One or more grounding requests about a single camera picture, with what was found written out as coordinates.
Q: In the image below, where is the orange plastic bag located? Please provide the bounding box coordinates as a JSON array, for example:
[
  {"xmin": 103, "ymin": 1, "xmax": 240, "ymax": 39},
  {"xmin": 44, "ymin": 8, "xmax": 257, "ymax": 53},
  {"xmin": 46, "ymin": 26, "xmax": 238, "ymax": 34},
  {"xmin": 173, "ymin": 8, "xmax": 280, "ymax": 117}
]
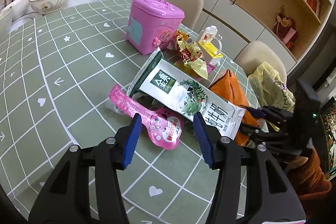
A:
[{"xmin": 210, "ymin": 69, "xmax": 259, "ymax": 146}]

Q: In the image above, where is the green white milk pouch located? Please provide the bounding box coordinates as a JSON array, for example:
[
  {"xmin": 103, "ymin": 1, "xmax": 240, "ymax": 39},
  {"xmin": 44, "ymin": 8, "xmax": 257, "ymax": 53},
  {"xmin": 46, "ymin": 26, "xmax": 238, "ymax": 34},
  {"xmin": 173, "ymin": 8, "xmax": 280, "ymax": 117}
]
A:
[{"xmin": 127, "ymin": 49, "xmax": 245, "ymax": 139}]

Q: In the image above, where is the gold yellow snack wrapper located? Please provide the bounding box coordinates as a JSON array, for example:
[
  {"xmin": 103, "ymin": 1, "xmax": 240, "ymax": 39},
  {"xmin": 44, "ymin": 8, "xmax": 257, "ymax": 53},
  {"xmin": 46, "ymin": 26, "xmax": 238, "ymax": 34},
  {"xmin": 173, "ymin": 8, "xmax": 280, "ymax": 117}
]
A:
[{"xmin": 168, "ymin": 30, "xmax": 209, "ymax": 81}]

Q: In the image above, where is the near beige chair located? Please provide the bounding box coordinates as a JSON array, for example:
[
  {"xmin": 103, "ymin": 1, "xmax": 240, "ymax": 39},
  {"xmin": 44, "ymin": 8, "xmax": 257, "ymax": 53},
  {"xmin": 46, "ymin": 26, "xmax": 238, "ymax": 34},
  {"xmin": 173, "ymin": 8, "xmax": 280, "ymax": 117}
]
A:
[{"xmin": 234, "ymin": 41, "xmax": 287, "ymax": 82}]

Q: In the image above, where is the red gift bag bouquet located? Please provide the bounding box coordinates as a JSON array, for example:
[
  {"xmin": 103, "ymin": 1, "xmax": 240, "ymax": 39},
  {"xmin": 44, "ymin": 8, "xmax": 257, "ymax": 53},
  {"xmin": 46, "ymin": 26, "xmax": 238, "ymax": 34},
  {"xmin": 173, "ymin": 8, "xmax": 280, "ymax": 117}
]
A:
[{"xmin": 272, "ymin": 5, "xmax": 298, "ymax": 50}]

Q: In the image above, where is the white yellow toy box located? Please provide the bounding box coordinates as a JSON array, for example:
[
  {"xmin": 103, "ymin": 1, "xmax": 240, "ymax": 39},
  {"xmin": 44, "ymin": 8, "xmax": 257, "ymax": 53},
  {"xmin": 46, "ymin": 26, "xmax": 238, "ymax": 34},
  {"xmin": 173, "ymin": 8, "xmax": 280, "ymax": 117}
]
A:
[{"xmin": 196, "ymin": 25, "xmax": 223, "ymax": 66}]

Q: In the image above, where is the green grid tablecloth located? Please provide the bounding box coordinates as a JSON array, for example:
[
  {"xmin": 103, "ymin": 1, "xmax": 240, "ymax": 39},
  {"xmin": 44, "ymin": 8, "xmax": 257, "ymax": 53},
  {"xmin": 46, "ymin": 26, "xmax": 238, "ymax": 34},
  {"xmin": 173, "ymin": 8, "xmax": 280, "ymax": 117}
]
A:
[{"xmin": 1, "ymin": 0, "xmax": 218, "ymax": 223}]

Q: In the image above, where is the red framed picture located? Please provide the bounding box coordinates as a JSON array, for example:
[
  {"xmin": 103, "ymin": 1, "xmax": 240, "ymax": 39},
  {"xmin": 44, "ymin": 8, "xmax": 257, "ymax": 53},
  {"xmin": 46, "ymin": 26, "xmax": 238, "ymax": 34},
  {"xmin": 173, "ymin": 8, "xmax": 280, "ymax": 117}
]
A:
[{"xmin": 305, "ymin": 0, "xmax": 320, "ymax": 17}]

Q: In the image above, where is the pink toy box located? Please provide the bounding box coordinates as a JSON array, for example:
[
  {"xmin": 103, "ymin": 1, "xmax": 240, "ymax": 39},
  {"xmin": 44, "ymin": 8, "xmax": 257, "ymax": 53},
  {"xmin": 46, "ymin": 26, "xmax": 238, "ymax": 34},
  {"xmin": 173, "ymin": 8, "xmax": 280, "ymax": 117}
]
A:
[{"xmin": 126, "ymin": 0, "xmax": 185, "ymax": 55}]

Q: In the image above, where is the small white bowl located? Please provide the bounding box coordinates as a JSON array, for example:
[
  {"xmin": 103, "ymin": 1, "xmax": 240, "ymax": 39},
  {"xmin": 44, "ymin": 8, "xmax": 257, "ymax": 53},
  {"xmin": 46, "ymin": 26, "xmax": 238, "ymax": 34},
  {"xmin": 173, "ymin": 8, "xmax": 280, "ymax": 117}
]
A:
[{"xmin": 0, "ymin": 7, "xmax": 13, "ymax": 38}]

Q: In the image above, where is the white rectangular dish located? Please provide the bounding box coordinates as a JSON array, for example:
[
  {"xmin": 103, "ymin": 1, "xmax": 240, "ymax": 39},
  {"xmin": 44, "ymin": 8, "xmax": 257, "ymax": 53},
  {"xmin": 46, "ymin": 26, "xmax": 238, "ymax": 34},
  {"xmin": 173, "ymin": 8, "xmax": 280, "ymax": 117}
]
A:
[{"xmin": 1, "ymin": 0, "xmax": 30, "ymax": 21}]

